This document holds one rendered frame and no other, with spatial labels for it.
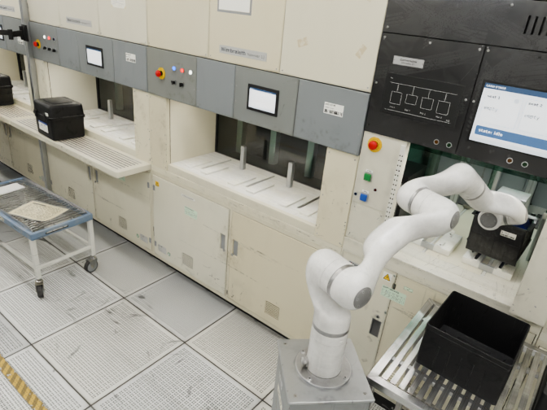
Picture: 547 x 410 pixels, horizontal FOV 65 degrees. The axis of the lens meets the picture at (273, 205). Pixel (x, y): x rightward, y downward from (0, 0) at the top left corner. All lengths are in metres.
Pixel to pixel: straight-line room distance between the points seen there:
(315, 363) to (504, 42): 1.25
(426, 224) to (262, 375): 1.48
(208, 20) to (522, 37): 1.48
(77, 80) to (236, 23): 2.16
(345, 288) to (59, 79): 3.33
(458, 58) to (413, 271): 0.90
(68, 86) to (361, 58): 2.84
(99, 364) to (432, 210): 1.96
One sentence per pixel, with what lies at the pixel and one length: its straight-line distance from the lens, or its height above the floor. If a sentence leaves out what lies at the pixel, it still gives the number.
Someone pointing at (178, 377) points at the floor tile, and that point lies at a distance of 2.56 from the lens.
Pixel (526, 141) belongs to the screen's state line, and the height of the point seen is 1.51.
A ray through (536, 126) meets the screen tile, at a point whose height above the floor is 1.57.
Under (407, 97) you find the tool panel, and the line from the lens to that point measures 1.86.
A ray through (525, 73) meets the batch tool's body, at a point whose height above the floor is 1.73.
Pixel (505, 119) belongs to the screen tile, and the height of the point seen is 1.57.
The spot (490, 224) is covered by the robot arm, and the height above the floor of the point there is 1.18.
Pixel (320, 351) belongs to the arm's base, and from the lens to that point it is 1.46.
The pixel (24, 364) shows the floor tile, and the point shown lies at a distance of 2.80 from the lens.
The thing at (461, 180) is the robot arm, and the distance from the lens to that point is 1.53.
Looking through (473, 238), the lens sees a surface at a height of 1.00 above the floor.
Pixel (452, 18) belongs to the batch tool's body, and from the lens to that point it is 1.81.
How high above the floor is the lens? 1.87
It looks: 25 degrees down
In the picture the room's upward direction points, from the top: 6 degrees clockwise
